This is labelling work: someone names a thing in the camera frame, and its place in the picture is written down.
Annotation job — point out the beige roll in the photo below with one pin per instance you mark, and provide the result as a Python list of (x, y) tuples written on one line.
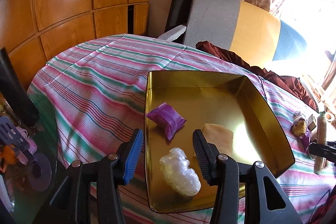
[(320, 132)]

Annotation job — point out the small yellow toy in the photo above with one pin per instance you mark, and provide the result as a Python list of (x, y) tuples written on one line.
[(298, 127)]

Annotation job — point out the dark red blanket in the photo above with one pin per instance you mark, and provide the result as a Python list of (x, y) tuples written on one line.
[(231, 56)]

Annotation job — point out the gold metal tin box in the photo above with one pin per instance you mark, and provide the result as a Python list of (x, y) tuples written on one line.
[(210, 98)]

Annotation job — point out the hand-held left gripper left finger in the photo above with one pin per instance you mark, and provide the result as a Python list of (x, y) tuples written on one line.
[(133, 155)]

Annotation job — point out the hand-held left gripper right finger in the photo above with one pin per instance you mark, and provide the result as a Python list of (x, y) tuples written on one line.
[(201, 158)]

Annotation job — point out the purple plastic packet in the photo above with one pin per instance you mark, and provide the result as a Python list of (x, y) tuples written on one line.
[(168, 119)]

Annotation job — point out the wooden wardrobe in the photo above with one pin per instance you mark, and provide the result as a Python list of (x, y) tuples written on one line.
[(65, 3)]

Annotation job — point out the grey round disc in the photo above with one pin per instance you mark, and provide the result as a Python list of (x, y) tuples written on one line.
[(43, 174)]

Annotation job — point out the beige sponge piece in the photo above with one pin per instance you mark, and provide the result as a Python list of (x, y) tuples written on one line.
[(220, 134)]

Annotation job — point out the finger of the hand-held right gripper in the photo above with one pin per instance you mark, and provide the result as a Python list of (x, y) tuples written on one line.
[(321, 150)]

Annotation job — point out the white foam block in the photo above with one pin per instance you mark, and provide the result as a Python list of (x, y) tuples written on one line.
[(172, 33)]

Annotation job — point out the red patterned cloth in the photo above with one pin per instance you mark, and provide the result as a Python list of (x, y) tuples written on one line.
[(324, 208)]

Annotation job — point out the small grey box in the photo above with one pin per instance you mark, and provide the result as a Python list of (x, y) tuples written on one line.
[(312, 123)]

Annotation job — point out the striped bedsheet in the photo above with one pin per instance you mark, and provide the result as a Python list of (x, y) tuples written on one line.
[(92, 82)]

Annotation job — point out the lavender slotted spatula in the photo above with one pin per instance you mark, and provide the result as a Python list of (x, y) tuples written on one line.
[(10, 132)]

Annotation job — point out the clear plastic wrap bundle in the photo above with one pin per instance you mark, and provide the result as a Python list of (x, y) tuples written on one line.
[(178, 174)]

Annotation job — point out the black cylinder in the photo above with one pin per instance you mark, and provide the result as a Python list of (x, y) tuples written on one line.
[(15, 87)]

